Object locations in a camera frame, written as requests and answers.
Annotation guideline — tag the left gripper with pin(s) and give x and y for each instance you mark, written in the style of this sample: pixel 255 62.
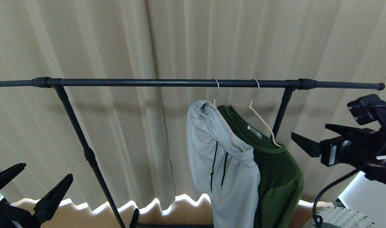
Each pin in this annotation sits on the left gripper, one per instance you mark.
pixel 9 217

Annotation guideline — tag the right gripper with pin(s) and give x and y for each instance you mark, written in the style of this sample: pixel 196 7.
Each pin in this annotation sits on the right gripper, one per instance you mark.
pixel 351 150

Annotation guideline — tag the green garment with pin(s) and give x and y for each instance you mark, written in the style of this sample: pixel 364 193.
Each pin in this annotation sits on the green garment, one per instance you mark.
pixel 281 183

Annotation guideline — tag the pink clothes hanger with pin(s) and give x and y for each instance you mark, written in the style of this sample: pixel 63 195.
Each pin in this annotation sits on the pink clothes hanger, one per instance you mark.
pixel 226 126
pixel 262 122

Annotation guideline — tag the pale grey shorts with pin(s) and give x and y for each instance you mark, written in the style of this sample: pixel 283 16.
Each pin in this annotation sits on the pale grey shorts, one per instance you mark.
pixel 224 177

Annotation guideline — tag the white laundry basket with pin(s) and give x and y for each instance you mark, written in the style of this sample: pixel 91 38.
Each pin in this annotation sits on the white laundry basket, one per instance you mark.
pixel 342 220

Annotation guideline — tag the black clothes rack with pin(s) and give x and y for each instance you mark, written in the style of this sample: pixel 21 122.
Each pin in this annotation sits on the black clothes rack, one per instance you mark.
pixel 148 83

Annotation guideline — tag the beige curtain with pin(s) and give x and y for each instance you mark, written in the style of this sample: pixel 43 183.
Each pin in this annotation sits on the beige curtain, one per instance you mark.
pixel 196 38

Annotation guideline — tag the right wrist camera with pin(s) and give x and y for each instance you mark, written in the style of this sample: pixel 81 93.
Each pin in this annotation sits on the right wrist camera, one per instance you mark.
pixel 370 109

